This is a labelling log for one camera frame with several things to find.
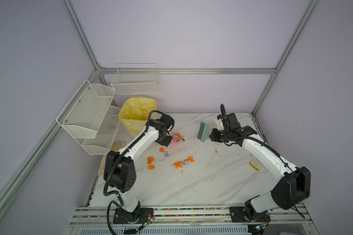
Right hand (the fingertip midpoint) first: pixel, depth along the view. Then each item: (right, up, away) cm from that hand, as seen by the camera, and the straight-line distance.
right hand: (208, 135), depth 82 cm
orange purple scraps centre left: (-17, -19, +9) cm, 27 cm away
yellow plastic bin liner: (-49, +14, +20) cm, 55 cm away
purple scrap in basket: (-61, +5, +11) cm, 62 cm away
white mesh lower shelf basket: (-63, 0, +9) cm, 64 cm away
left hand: (-27, -4, +4) cm, 28 cm away
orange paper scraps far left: (-36, -17, +11) cm, 41 cm away
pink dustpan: (-21, -3, -2) cm, 21 cm away
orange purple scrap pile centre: (-18, -2, +16) cm, 24 cm away
